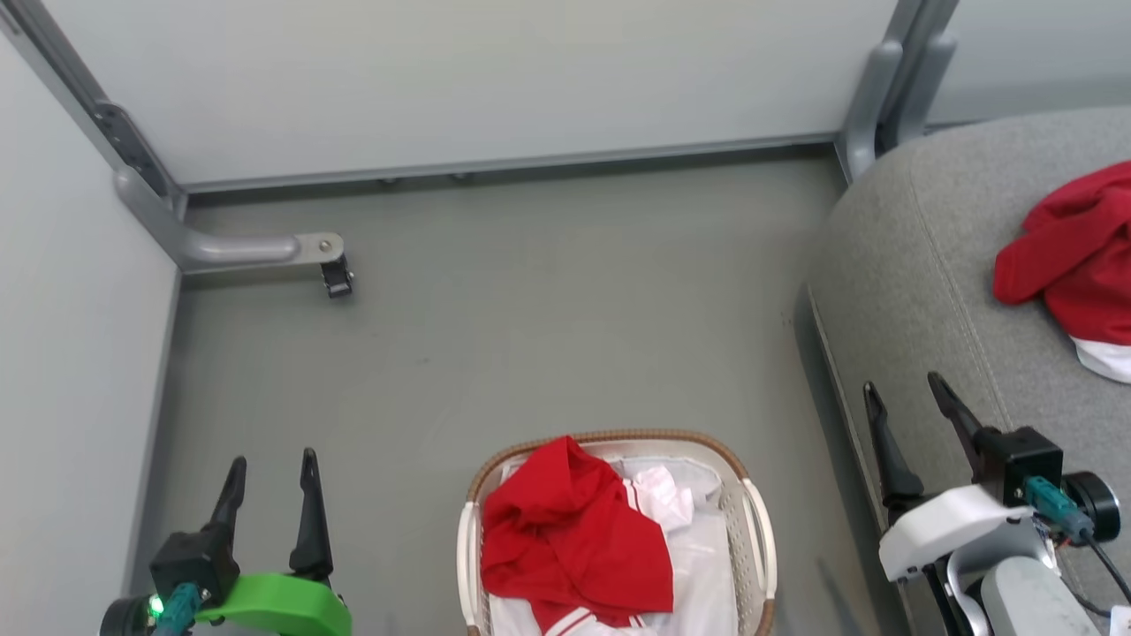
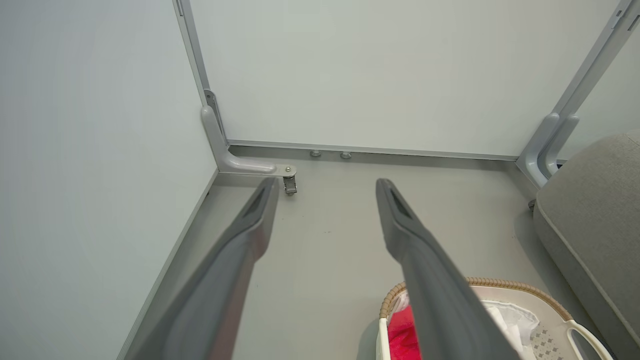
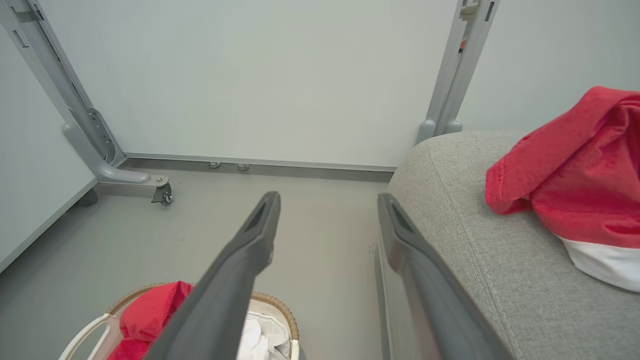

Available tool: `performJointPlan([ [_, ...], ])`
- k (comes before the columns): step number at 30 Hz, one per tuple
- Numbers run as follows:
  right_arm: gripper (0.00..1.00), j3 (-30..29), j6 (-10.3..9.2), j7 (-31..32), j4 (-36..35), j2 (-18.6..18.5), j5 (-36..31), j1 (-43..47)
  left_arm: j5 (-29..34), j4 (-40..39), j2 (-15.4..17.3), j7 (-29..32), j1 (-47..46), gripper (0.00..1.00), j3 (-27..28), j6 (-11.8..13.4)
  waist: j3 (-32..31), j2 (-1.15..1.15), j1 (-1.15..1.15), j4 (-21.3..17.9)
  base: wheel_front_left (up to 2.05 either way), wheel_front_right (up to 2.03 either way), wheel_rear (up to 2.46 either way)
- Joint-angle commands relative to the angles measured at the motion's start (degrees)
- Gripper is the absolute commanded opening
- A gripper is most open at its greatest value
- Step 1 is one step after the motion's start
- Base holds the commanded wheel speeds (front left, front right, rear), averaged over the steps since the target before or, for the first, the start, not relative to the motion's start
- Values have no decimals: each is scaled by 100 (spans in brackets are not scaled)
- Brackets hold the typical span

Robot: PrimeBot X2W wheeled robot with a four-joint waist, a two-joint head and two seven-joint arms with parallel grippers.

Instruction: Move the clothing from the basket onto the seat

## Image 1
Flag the red garment with striped cuffs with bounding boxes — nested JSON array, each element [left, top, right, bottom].
[[480, 435, 676, 635]]

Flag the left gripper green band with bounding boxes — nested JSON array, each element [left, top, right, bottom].
[[99, 448, 353, 636]]

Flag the white woven laundry basket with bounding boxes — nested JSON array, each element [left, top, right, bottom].
[[456, 429, 779, 636]]

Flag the grey partition bottom rail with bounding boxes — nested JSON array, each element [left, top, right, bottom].
[[179, 132, 840, 193]]

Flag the black cable with teal plug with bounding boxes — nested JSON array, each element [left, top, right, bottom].
[[152, 583, 206, 636], [1024, 475, 1131, 603]]

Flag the grey fabric sofa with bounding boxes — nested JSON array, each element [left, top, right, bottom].
[[808, 106, 1131, 636]]

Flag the white garment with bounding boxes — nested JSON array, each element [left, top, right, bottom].
[[489, 455, 740, 636]]

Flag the pale pink crumpled cloth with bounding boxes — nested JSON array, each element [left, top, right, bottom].
[[629, 466, 695, 533]]

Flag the white cloth under red garment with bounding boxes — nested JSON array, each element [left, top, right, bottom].
[[1070, 334, 1131, 385]]

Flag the grey partition foot with caster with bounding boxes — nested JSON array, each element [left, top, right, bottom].
[[112, 166, 347, 275]]

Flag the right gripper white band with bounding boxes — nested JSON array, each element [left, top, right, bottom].
[[862, 372, 1122, 586]]

